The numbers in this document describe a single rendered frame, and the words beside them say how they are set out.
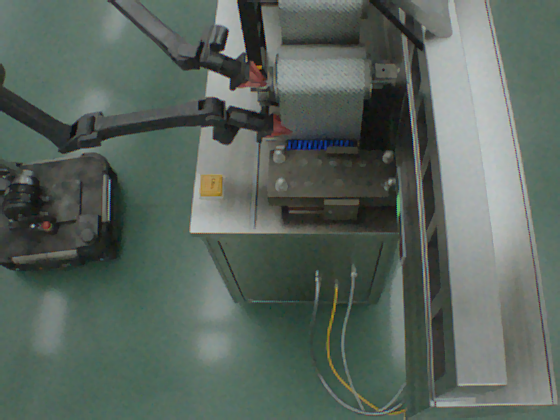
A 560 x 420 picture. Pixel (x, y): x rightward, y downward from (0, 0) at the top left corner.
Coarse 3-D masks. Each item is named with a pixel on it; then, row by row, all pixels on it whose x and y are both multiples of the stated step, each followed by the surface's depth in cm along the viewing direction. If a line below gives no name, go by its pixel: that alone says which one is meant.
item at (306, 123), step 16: (288, 112) 164; (304, 112) 164; (320, 112) 163; (336, 112) 163; (352, 112) 163; (288, 128) 171; (304, 128) 171; (320, 128) 171; (336, 128) 171; (352, 128) 170
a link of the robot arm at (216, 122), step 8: (224, 104) 165; (224, 112) 163; (208, 120) 160; (216, 120) 161; (224, 120) 162; (216, 128) 167; (216, 136) 170; (224, 136) 169; (232, 136) 170; (224, 144) 172
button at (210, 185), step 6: (204, 180) 185; (210, 180) 185; (216, 180) 184; (222, 180) 186; (204, 186) 184; (210, 186) 184; (216, 186) 183; (204, 192) 183; (210, 192) 183; (216, 192) 183
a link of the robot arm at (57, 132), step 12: (0, 96) 147; (12, 96) 150; (0, 108) 150; (12, 108) 150; (24, 108) 152; (36, 108) 156; (24, 120) 155; (36, 120) 155; (48, 120) 158; (84, 120) 163; (48, 132) 160; (60, 132) 161; (72, 132) 168; (84, 132) 160; (60, 144) 163; (72, 144) 163
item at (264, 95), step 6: (258, 90) 168; (264, 90) 168; (264, 96) 172; (270, 96) 169; (264, 102) 172; (270, 102) 172; (270, 108) 176; (276, 108) 176; (270, 138) 191; (276, 138) 191; (282, 138) 191
